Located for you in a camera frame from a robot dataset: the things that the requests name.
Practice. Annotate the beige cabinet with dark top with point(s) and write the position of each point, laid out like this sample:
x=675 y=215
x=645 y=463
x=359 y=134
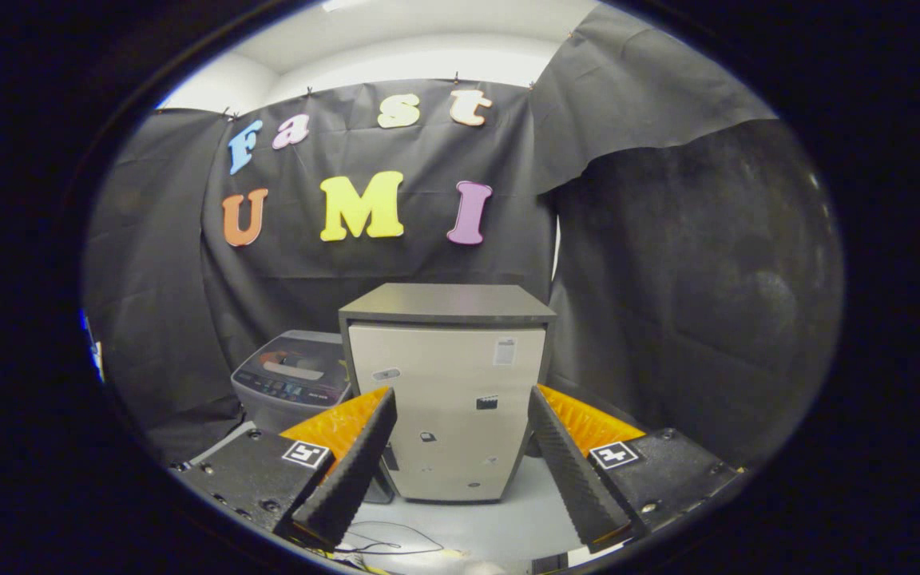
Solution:
x=444 y=375

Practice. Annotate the black backdrop cloth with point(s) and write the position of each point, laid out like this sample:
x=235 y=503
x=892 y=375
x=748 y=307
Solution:
x=348 y=267

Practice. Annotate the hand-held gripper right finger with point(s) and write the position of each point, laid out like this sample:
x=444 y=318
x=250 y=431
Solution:
x=572 y=471

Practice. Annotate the grey washing machine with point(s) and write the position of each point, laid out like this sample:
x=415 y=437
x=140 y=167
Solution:
x=264 y=415

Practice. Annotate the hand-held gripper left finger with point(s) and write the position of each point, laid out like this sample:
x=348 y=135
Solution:
x=352 y=471

